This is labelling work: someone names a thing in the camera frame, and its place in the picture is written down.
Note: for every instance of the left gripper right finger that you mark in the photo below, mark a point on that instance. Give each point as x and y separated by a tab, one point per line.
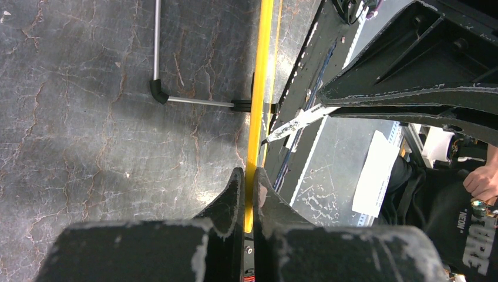
290	248

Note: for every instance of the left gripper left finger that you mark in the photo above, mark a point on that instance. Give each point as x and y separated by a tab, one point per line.
208	247

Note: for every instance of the yellow framed whiteboard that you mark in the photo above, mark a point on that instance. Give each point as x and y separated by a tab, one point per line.
255	106

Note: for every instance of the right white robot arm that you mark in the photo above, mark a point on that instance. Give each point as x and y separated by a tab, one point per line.
434	63

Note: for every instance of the person's hand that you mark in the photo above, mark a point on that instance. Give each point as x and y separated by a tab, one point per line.
482	184

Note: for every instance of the white paper sheet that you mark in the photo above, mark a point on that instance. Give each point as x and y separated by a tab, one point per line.
374	177

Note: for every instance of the person in black shirt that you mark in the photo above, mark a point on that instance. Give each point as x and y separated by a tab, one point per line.
463	230

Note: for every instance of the grey slotted cable duct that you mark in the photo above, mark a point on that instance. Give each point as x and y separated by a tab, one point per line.
395	132

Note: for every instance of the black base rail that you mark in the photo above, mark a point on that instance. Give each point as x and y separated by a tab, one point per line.
327	49

